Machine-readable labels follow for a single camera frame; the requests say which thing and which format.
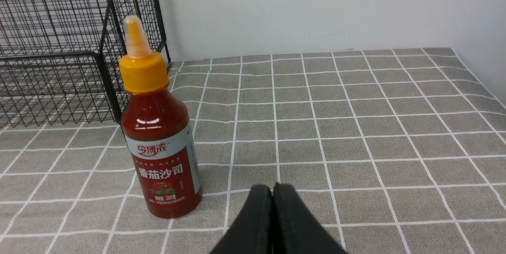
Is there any black wire rack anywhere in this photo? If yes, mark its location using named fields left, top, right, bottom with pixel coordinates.
left=0, top=0, right=168, bottom=128

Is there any grey checkered tablecloth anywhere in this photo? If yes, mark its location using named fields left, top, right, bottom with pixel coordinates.
left=1, top=48, right=505, bottom=254

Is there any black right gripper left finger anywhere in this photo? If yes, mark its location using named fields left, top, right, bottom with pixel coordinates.
left=211, top=184, right=273, bottom=254

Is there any red ketchup squeeze bottle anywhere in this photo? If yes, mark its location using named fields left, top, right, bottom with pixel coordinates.
left=119, top=16, right=202, bottom=219

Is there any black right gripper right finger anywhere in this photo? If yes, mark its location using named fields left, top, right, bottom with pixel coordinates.
left=272, top=183, right=346, bottom=254

